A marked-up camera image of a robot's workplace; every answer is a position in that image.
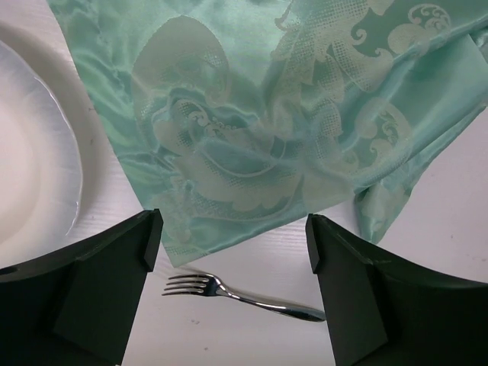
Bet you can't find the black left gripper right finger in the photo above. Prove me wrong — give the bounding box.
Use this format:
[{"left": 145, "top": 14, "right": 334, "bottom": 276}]
[{"left": 305, "top": 214, "right": 487, "bottom": 365}]

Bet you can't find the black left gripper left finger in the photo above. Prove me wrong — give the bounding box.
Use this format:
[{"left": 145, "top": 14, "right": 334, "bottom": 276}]
[{"left": 1, "top": 210, "right": 163, "bottom": 365}]

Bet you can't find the white ceramic bowl plate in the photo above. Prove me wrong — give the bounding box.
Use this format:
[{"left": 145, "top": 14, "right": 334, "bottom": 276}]
[{"left": 1, "top": 24, "right": 125, "bottom": 267}]

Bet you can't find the silver metal fork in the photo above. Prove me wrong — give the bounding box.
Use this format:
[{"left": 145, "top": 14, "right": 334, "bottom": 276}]
[{"left": 162, "top": 273, "right": 326, "bottom": 323}]

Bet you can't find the green patterned satin placemat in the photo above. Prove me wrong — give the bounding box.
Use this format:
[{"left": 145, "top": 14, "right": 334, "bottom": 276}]
[{"left": 49, "top": 1, "right": 487, "bottom": 267}]

